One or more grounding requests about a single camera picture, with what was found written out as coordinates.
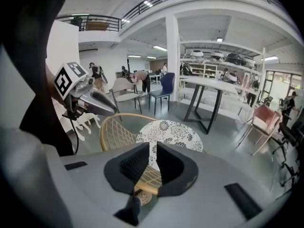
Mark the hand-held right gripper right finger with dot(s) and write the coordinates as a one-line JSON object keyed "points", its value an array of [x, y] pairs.
{"points": [[173, 172]]}

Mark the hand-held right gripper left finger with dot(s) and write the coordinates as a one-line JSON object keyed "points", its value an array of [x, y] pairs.
{"points": [[133, 165]]}

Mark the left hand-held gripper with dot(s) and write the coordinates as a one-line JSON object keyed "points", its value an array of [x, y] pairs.
{"points": [[95, 104]]}

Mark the blue dining chair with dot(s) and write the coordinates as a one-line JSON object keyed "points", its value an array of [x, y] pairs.
{"points": [[164, 89]]}

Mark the black office chair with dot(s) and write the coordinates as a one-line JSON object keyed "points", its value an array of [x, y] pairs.
{"points": [[288, 132]]}

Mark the white animal figure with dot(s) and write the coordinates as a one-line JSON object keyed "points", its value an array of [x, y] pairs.
{"points": [[82, 122]]}

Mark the beige armchair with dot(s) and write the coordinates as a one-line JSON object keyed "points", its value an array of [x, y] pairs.
{"points": [[124, 91]]}

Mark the floral round table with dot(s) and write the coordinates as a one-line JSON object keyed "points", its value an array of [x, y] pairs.
{"points": [[171, 132]]}

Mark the person's black shirt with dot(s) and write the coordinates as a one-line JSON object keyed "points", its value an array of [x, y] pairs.
{"points": [[45, 120]]}

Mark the potted green plant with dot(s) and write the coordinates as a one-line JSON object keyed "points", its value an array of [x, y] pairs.
{"points": [[77, 22]]}

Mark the long ceiling light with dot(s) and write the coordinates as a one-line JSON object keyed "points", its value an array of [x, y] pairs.
{"points": [[269, 58], [159, 48]]}

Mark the grey table black legs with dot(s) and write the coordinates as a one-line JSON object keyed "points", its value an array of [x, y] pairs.
{"points": [[209, 84]]}

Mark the pink armchair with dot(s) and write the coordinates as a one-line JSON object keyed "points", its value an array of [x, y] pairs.
{"points": [[263, 119]]}

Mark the black balcony railing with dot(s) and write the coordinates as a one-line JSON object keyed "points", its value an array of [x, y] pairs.
{"points": [[142, 7]]}

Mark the white round pod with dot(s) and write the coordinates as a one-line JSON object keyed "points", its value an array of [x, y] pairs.
{"points": [[197, 55], [249, 62], [230, 77], [217, 56]]}

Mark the white shelf rack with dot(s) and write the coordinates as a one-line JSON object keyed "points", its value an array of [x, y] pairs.
{"points": [[237, 65]]}

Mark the black round pod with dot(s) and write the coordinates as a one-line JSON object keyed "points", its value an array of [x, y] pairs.
{"points": [[234, 58]]}

